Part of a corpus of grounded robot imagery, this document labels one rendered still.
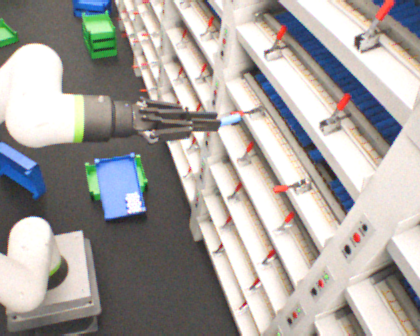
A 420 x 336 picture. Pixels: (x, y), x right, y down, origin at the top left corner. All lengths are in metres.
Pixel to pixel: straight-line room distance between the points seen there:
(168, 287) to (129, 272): 0.19
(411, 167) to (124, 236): 1.50
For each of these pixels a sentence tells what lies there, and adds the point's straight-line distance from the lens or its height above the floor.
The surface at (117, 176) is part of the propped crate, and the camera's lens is 1.99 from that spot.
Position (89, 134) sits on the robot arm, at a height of 1.11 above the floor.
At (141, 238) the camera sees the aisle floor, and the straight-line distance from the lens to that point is 1.88.
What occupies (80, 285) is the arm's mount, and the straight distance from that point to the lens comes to 1.38.
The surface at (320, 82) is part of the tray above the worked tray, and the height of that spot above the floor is 1.15.
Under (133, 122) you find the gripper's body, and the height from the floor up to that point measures 1.10.
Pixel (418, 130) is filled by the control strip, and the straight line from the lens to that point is 0.59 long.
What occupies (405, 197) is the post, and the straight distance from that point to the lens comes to 0.64.
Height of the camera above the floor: 1.60
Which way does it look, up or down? 46 degrees down
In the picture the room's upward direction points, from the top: 10 degrees clockwise
